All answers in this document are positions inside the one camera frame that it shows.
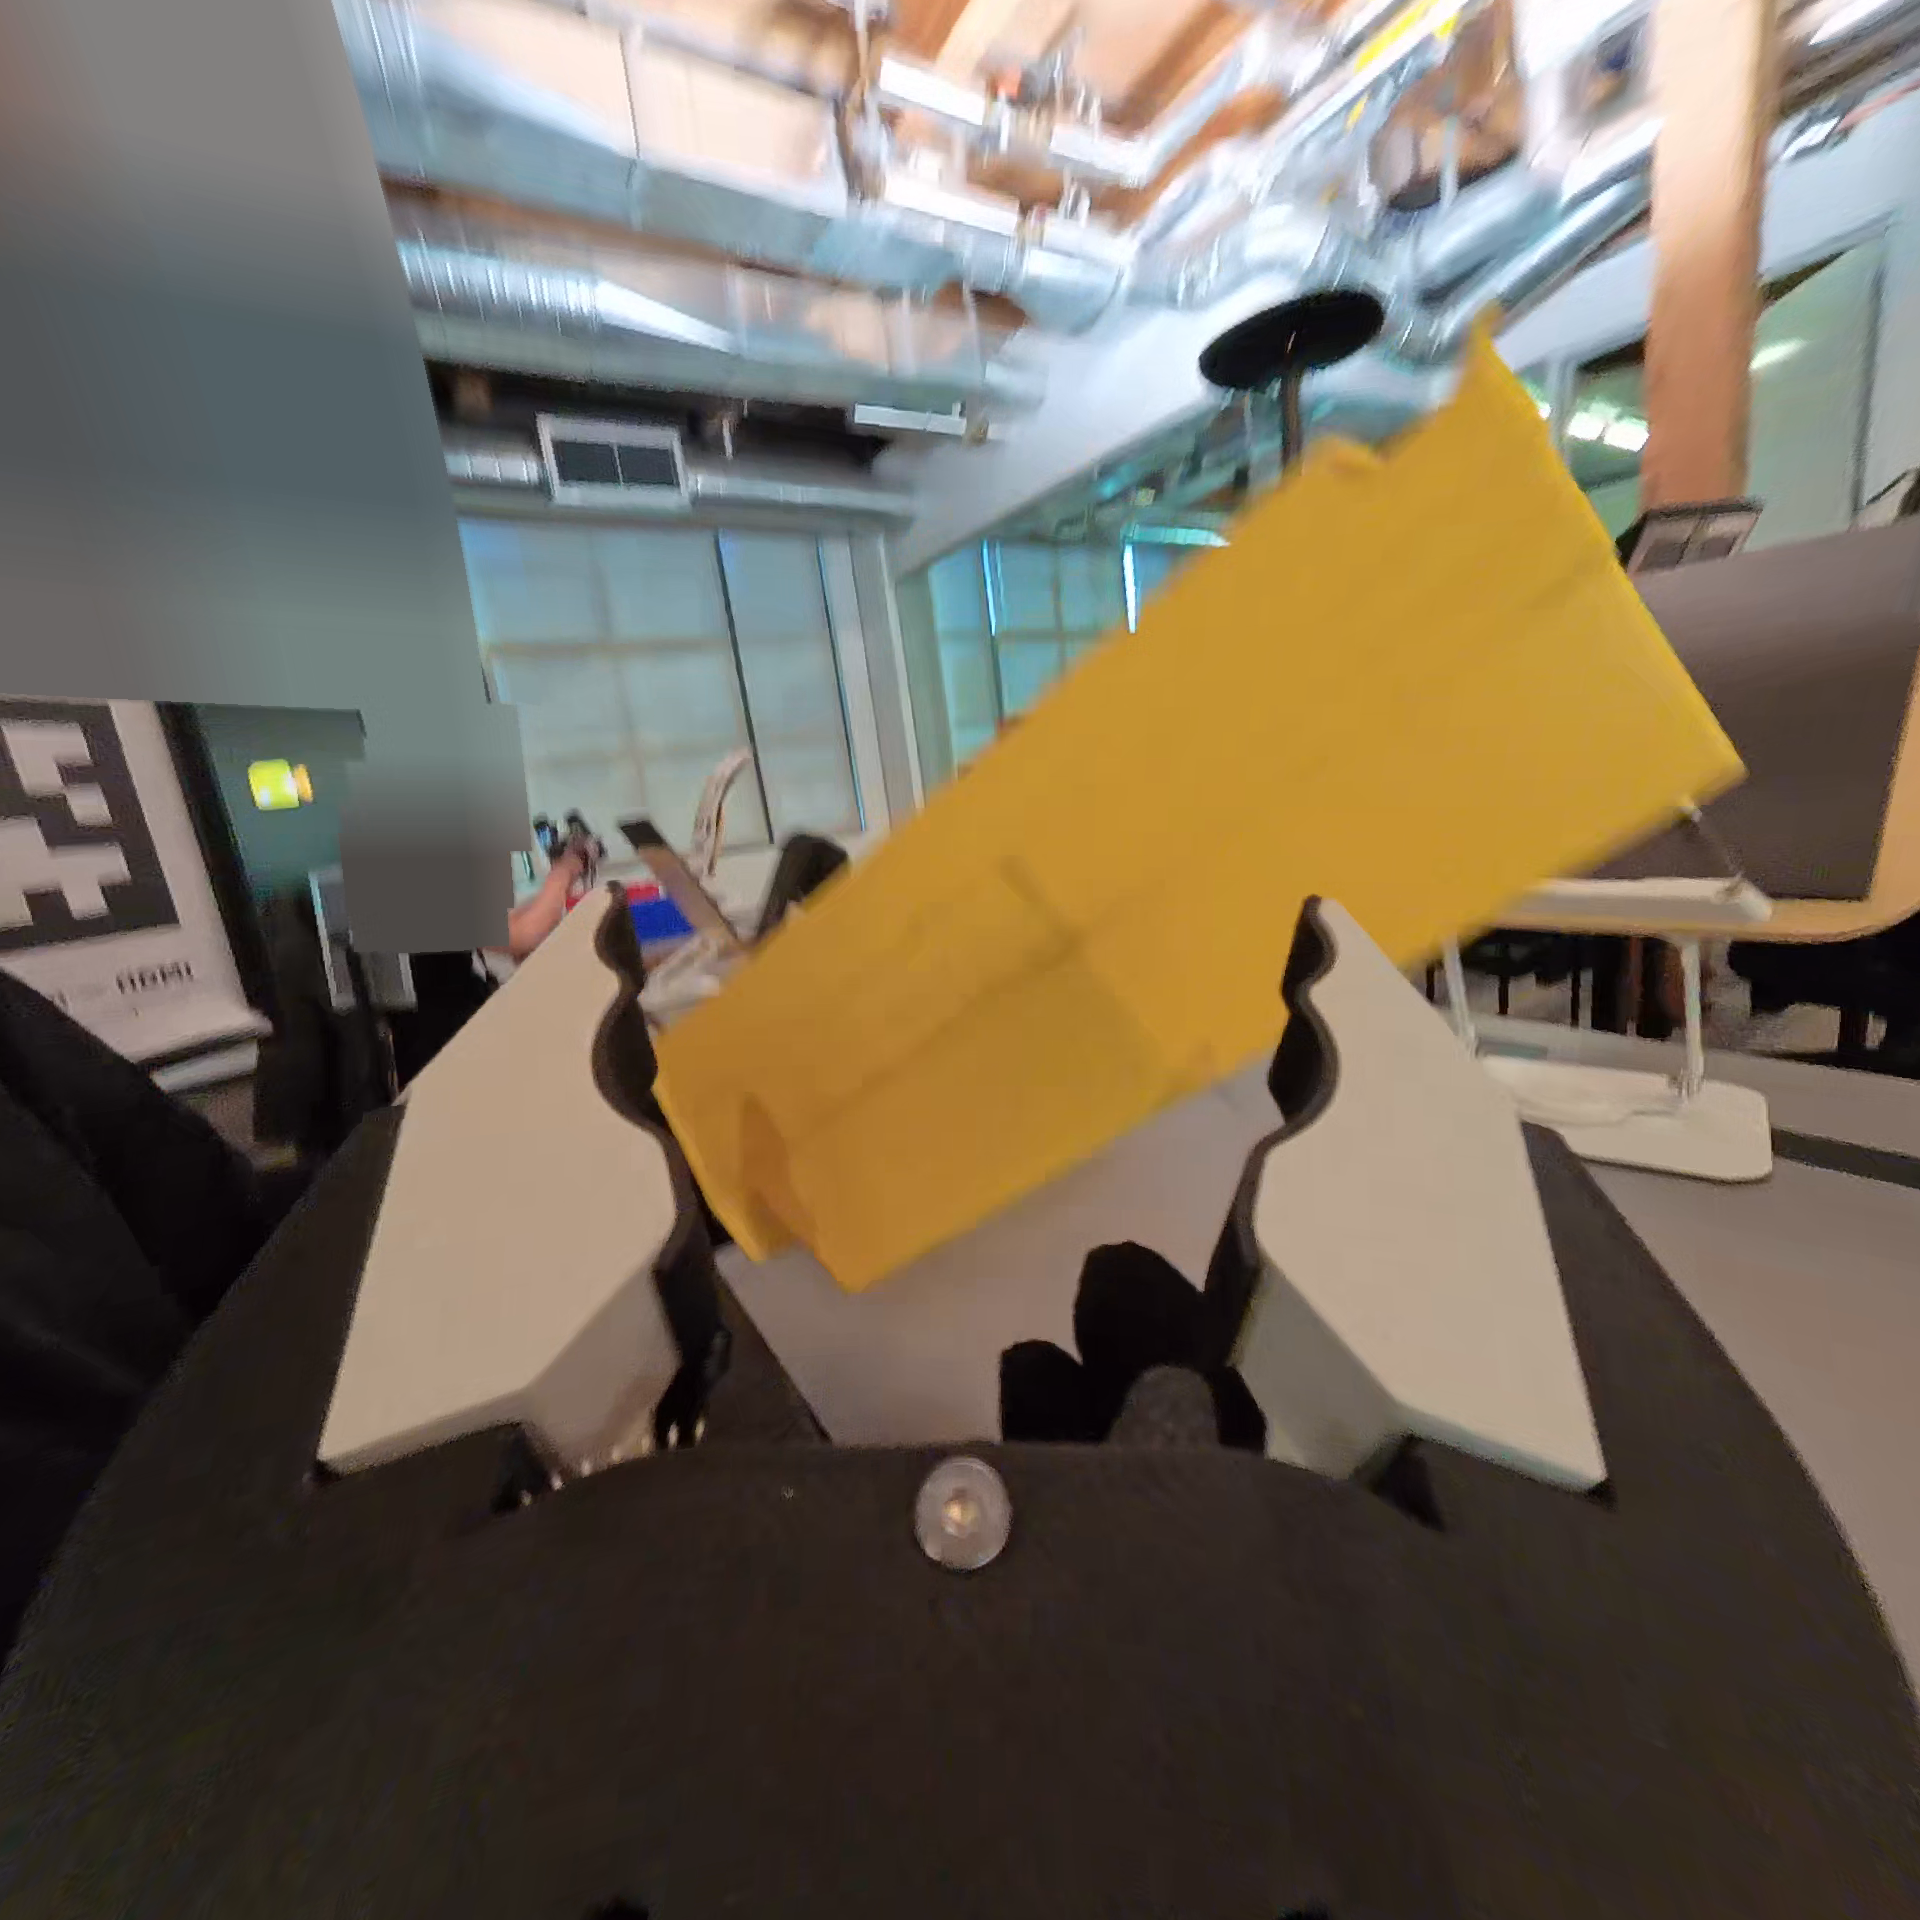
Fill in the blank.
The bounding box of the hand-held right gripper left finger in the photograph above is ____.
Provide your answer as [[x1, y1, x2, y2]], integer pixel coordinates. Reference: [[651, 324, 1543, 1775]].
[[315, 884, 731, 1481]]

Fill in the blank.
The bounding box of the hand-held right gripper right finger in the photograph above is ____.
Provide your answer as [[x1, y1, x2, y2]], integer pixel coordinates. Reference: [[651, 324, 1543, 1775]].
[[1207, 897, 1610, 1496]]

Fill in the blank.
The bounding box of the yellow plastic bin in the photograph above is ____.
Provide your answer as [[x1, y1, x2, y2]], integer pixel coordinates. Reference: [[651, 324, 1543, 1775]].
[[651, 323, 1750, 1296]]

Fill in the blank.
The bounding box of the person's left hand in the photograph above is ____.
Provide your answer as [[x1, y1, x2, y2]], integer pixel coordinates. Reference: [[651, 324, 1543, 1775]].
[[997, 1242, 1273, 1451]]

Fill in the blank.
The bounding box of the black mesh office chair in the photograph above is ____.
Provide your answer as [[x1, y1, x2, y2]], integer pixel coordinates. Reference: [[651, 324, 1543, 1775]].
[[750, 832, 854, 941]]

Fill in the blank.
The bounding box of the printed paper strip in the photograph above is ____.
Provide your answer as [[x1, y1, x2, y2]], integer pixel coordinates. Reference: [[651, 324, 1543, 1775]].
[[690, 748, 762, 883]]

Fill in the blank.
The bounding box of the printed marker sign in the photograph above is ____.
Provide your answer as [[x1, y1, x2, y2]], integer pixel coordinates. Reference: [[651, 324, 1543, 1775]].
[[0, 697, 274, 1056]]

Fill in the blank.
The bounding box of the white stand with wooden board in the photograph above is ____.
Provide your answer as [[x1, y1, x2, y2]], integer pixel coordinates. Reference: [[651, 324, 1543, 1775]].
[[1432, 517, 1920, 1186]]

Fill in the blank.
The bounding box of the white ceiling vent grille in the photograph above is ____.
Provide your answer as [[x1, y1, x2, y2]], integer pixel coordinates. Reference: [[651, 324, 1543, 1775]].
[[538, 417, 693, 507]]

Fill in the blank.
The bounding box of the black vertical pole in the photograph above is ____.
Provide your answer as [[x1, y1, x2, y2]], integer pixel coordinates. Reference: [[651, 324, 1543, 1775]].
[[1199, 287, 1387, 485]]

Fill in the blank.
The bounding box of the wooden pillar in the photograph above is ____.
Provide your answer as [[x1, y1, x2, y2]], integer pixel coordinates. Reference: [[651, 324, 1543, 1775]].
[[1640, 0, 1783, 522]]

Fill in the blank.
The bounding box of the silver spiral ventilation duct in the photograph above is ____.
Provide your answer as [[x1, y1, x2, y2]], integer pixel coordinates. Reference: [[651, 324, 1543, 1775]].
[[377, 225, 1056, 396]]

